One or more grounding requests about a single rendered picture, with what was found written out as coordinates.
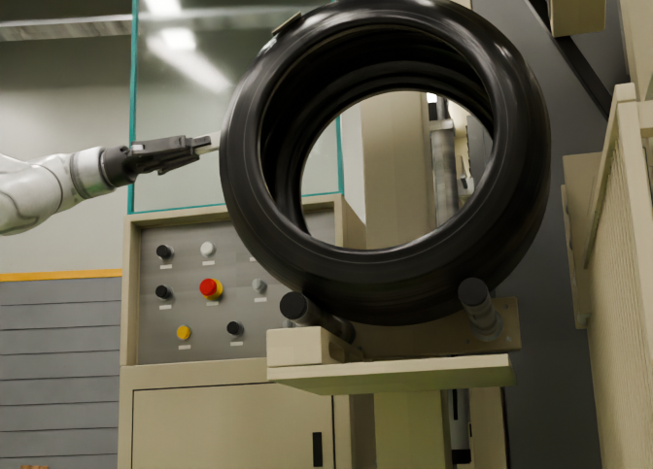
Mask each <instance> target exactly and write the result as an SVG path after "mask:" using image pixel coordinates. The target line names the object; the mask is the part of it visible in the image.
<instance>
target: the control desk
mask: <svg viewBox="0 0 653 469"><path fill-rule="evenodd" d="M301 199H302V208H303V213H304V216H305V220H306V223H307V225H308V228H309V230H310V232H311V234H312V236H313V237H314V238H316V239H318V240H320V241H323V242H325V243H328V244H331V245H335V246H338V247H342V248H348V249H356V250H367V246H366V226H365V225H364V223H363V222H362V221H361V219H360V218H359V217H358V215H357V214H356V213H355V211H354V210H353V209H352V207H351V206H350V205H349V203H348V202H347V201H346V199H345V198H344V196H343V195H342V194H341V193H337V194H328V195H318V196H309V197H301ZM291 291H292V290H291V289H289V288H288V287H286V286H285V285H283V284H281V283H280V282H279V281H277V280H276V279H275V278H274V277H272V276H271V275H270V274H269V273H268V272H267V271H266V270H265V269H264V268H263V267H262V266H261V265H260V264H259V263H258V262H257V261H256V260H255V259H254V257H253V256H252V255H251V254H250V252H249V251H248V250H247V248H246V247H245V245H244V244H243V242H242V241H241V239H240V237H239V235H238V234H237V232H236V230H235V228H234V226H233V224H232V221H231V219H230V216H229V214H228V211H227V208H226V205H222V206H213V207H203V208H193V209H183V210H174V211H165V212H155V213H145V214H136V215H125V216H123V246H122V283H121V320H120V366H122V367H121V368H120V410H119V446H118V469H377V464H376V463H375V460H376V459H377V454H376V434H375V413H374V393H364V394H345V395H327V396H321V395H318V394H314V393H311V392H308V391H304V390H301V389H297V388H294V387H291V386H287V385H281V384H278V383H275V382H271V381H268V380H267V368H270V367H267V350H266V331H267V330H269V329H283V328H297V327H301V326H300V325H298V324H296V323H295V322H293V321H291V320H289V319H287V318H285V317H284V316H283V315H282V313H281V311H280V301H281V299H282V297H283V296H284V295H285V294H287V293H288V292H291Z"/></svg>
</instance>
